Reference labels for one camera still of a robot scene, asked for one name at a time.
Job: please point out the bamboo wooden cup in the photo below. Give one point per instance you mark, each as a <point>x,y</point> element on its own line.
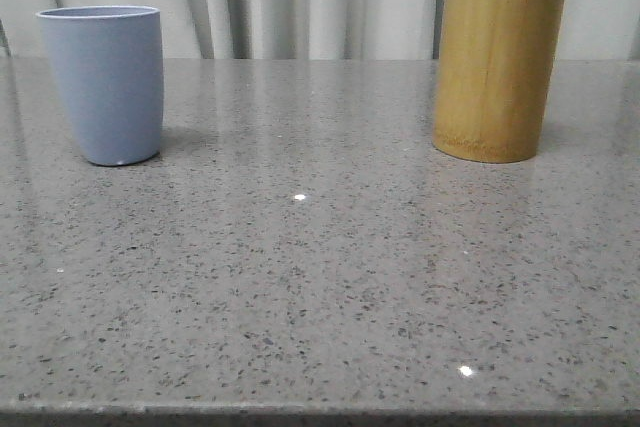
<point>495,63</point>

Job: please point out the blue plastic cup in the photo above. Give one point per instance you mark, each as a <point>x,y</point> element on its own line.
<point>107,62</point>

